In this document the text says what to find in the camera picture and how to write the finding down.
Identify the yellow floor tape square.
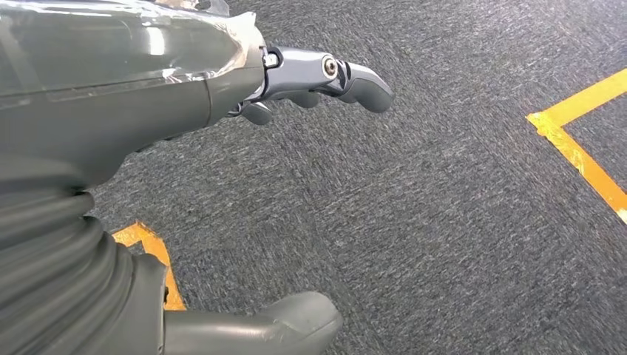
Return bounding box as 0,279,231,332
525,67,627,226
111,221,187,312

